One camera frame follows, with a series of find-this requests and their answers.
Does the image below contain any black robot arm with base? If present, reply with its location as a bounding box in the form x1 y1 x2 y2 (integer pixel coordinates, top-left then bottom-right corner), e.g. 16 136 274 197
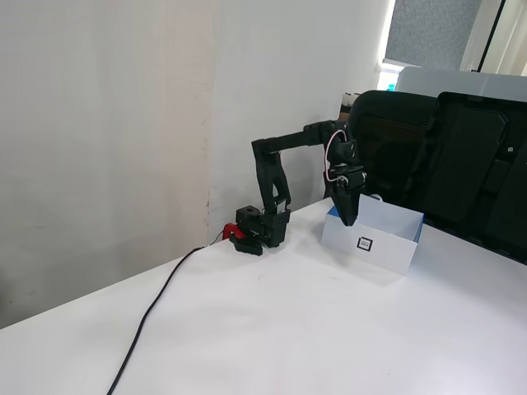
235 118 359 257

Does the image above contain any black mesh office chair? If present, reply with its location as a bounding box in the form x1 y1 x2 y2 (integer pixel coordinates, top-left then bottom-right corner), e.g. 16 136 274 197
324 89 440 225

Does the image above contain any black power cable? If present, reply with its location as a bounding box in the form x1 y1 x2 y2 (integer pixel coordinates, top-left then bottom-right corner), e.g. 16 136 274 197
105 244 208 395

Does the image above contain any red table clamp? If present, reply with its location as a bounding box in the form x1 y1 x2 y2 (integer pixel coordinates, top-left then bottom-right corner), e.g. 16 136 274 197
222 222 247 243

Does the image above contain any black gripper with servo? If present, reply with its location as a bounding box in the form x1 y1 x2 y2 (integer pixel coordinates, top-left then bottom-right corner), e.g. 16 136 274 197
329 163 368 228

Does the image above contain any white servo wire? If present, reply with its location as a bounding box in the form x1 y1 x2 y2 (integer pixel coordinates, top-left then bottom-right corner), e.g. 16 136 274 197
322 129 349 183

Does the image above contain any gray window blind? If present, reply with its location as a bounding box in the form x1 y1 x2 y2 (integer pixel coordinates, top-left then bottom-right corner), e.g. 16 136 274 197
384 0 483 72

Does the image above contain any blue and white cardboard box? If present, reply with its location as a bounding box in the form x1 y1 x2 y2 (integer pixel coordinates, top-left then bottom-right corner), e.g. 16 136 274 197
320 193 426 276

